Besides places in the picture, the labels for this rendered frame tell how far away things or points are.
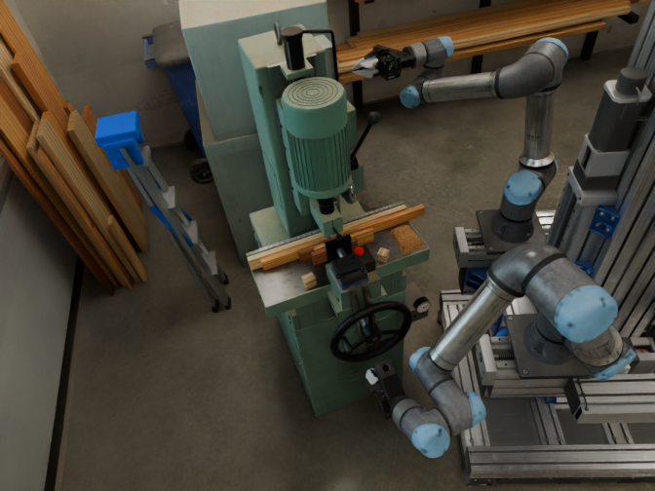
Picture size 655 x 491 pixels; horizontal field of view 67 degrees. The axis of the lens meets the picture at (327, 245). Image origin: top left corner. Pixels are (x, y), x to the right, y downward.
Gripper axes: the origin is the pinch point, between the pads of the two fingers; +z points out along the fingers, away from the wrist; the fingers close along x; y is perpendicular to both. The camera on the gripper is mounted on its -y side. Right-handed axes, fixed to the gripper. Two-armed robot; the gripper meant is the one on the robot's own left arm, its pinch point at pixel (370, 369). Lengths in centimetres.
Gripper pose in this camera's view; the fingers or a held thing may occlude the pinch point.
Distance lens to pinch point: 148.9
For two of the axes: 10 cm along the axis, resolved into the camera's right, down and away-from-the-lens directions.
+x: 9.1, -3.3, 2.5
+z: -3.3, -2.0, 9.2
